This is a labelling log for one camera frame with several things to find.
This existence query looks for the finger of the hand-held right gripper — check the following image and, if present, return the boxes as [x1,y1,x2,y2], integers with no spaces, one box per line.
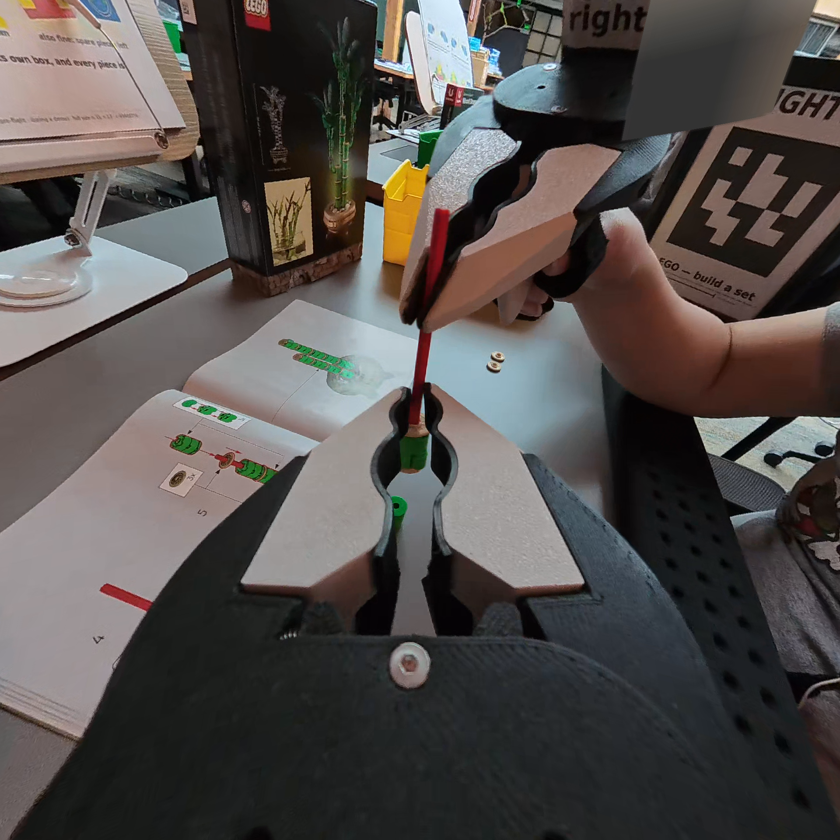
[399,126,526,327]
[420,146,622,331]

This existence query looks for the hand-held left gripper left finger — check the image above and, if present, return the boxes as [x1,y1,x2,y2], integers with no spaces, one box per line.
[239,387,409,636]

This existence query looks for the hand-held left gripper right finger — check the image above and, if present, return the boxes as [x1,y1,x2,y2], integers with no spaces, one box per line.
[421,384,586,636]

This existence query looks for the green bamboo segment tan ring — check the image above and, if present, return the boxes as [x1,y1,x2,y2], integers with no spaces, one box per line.
[398,423,431,475]

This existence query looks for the red toy rod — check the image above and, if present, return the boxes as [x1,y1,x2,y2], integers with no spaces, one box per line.
[407,208,452,427]

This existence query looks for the grey desk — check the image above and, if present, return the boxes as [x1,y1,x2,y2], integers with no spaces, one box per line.
[0,197,614,840]

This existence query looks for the person's right hand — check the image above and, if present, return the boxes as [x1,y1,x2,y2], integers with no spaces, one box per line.
[545,209,732,406]

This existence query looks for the small toy set box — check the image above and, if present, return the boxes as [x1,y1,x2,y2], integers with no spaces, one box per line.
[438,82,490,129]

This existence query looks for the yellow storage bin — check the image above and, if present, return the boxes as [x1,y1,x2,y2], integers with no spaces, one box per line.
[382,159,431,266]

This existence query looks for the document stand with paper sheet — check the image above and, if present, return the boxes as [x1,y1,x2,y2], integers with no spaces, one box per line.
[403,0,475,116]

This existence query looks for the black perforated chair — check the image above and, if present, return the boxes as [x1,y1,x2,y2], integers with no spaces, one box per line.
[602,367,824,840]

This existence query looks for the open instruction booklet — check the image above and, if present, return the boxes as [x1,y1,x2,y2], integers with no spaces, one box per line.
[0,298,434,739]

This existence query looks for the black white marker sign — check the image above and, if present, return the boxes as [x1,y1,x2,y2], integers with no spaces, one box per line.
[648,92,840,322]

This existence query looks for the black office chair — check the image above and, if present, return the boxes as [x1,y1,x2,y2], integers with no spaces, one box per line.
[709,416,840,519]

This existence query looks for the black toy set box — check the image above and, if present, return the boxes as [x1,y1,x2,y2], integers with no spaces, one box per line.
[190,0,380,298]

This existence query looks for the wooden document stand white base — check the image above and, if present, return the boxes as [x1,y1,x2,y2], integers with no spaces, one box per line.
[0,0,201,368]

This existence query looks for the printed instruction paper sheet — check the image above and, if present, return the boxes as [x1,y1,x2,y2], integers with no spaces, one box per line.
[0,0,188,142]

